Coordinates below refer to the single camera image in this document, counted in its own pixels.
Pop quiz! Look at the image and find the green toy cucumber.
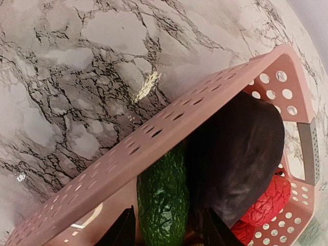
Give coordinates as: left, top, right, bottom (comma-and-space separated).
137, 143, 190, 245

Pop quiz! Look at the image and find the pink perforated plastic basket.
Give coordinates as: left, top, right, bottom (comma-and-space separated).
6, 44, 320, 245

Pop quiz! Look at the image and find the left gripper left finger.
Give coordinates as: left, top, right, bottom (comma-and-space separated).
95, 206, 136, 246

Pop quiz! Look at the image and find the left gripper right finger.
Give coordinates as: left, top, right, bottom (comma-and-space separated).
203, 208, 240, 246

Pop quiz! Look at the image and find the purple toy eggplant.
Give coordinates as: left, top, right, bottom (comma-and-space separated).
185, 92, 285, 234

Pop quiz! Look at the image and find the red toy ball fruit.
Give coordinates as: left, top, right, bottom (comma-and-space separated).
240, 175, 291, 227

